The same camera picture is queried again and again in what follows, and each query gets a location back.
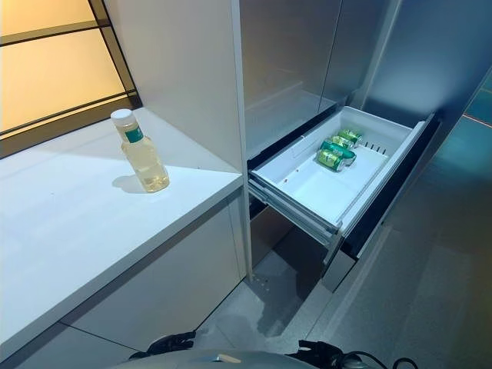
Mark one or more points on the green drink can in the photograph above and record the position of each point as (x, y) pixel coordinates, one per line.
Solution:
(328, 157)
(351, 136)
(335, 145)

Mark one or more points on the grey robot torso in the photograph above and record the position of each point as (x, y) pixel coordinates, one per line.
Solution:
(215, 361)

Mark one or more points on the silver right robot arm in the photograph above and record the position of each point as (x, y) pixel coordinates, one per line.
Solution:
(353, 363)

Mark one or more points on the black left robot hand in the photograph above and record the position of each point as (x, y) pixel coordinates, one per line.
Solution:
(173, 342)

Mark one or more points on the fridge drawer with white bin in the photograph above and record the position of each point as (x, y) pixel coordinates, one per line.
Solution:
(307, 188)

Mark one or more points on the white refrigerator cabinet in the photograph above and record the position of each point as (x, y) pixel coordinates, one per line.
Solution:
(280, 57)

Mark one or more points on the clear yellow drink bottle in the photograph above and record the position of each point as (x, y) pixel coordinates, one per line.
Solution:
(144, 161)

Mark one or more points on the black window frame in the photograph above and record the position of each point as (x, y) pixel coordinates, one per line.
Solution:
(115, 50)

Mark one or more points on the white tall cabinet panel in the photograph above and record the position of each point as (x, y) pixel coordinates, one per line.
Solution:
(173, 57)

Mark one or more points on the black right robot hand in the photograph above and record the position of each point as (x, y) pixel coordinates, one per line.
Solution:
(319, 351)

